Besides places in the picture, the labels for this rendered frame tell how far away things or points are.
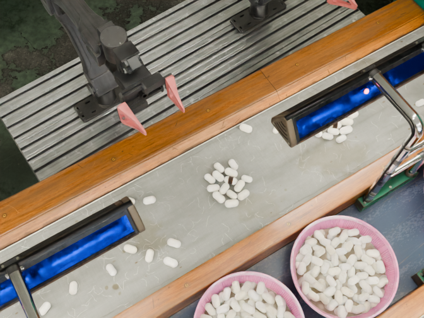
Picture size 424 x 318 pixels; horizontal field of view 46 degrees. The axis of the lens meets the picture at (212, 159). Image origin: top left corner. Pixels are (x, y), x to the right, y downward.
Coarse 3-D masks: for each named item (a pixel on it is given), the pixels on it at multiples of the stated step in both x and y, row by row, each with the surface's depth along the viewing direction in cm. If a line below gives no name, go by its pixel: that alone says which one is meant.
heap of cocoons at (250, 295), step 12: (228, 288) 124; (240, 288) 126; (252, 288) 125; (264, 288) 125; (216, 300) 123; (228, 300) 124; (240, 300) 124; (252, 300) 124; (264, 300) 125; (276, 300) 123; (204, 312) 123; (216, 312) 122; (228, 312) 122; (240, 312) 123; (252, 312) 122; (264, 312) 122; (276, 312) 122; (288, 312) 121
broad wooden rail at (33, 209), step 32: (352, 32) 157; (384, 32) 157; (288, 64) 151; (320, 64) 152; (224, 96) 146; (256, 96) 146; (288, 96) 149; (160, 128) 142; (192, 128) 142; (224, 128) 144; (96, 160) 137; (128, 160) 137; (160, 160) 139; (32, 192) 133; (64, 192) 133; (96, 192) 134; (0, 224) 129; (32, 224) 130
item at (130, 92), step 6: (156, 72) 108; (144, 78) 108; (138, 84) 107; (126, 90) 106; (132, 90) 107; (138, 90) 108; (156, 90) 113; (162, 90) 113; (120, 96) 106; (126, 96) 107; (132, 96) 109; (138, 96) 111; (144, 96) 110; (150, 96) 112; (126, 102) 110
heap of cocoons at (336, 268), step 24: (312, 240) 129; (336, 240) 129; (360, 240) 130; (312, 264) 128; (336, 264) 127; (360, 264) 127; (312, 288) 126; (336, 288) 125; (360, 288) 126; (384, 288) 126; (336, 312) 123; (360, 312) 122
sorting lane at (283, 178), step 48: (384, 48) 157; (384, 96) 150; (240, 144) 142; (336, 144) 142; (384, 144) 142; (144, 192) 136; (192, 192) 136; (288, 192) 136; (144, 240) 130; (192, 240) 130; (240, 240) 130; (48, 288) 124; (96, 288) 124; (144, 288) 124
